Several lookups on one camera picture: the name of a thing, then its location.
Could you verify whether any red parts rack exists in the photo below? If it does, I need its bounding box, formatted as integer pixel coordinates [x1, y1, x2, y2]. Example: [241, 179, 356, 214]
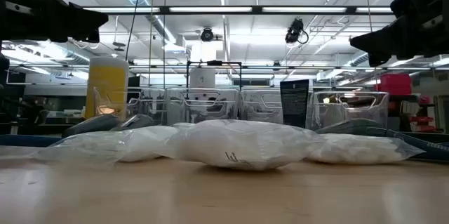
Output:
[406, 93, 439, 133]

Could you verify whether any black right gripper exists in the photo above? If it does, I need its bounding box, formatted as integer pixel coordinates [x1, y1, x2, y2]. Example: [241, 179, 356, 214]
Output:
[349, 0, 449, 67]

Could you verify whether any silver air duct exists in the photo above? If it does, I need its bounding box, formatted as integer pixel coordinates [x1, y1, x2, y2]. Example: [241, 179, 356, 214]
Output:
[105, 0, 187, 53]

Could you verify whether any grey oval toiletry container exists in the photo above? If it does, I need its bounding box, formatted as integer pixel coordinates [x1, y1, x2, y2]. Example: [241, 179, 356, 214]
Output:
[62, 114, 121, 138]
[111, 113, 155, 132]
[314, 117, 384, 136]

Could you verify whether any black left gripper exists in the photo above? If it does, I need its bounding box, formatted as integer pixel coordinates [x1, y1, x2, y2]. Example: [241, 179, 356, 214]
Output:
[0, 0, 109, 44]

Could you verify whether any clear vanity pack bag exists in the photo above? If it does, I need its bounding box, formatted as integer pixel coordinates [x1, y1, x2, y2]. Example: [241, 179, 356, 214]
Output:
[171, 121, 197, 129]
[154, 118, 326, 172]
[307, 131, 426, 166]
[29, 124, 180, 171]

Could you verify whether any black tubular stand frame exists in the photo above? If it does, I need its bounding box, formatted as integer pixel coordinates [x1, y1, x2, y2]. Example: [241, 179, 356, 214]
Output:
[185, 60, 243, 91]

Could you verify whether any black overhead camera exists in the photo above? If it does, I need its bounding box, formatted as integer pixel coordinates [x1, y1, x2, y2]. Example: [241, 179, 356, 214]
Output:
[199, 26, 215, 43]

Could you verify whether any black overhead beam with lights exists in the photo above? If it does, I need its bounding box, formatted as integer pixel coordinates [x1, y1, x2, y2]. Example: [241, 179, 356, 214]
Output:
[82, 4, 394, 15]

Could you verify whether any red plastic storage bin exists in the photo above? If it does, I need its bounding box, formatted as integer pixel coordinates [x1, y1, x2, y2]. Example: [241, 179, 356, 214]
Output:
[373, 72, 413, 95]

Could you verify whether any black hanging cable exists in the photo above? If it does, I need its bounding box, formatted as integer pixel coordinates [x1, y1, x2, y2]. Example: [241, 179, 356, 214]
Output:
[124, 0, 145, 62]

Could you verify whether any black ceiling-mounted camera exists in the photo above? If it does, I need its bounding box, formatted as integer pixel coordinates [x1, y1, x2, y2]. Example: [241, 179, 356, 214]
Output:
[283, 17, 310, 46]

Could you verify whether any yellow wipes canister white lid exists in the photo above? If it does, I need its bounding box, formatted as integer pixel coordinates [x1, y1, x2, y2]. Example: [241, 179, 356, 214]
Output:
[85, 56, 130, 121]

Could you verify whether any clear plastic bin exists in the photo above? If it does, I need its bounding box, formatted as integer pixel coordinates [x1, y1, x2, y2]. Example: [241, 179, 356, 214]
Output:
[164, 86, 242, 126]
[239, 88, 315, 126]
[308, 90, 391, 132]
[92, 86, 168, 127]

